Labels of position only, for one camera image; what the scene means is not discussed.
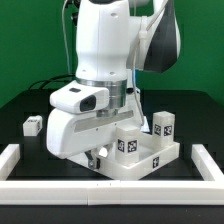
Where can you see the white U-shaped obstacle fence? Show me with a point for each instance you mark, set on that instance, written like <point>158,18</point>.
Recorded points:
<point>208,191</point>

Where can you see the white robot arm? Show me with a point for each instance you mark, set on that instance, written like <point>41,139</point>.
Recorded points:
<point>111,45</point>

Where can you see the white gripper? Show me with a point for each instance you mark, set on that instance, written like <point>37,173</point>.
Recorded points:
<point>85,118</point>

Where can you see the white square table top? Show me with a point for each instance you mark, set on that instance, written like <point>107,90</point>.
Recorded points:
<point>150,159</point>

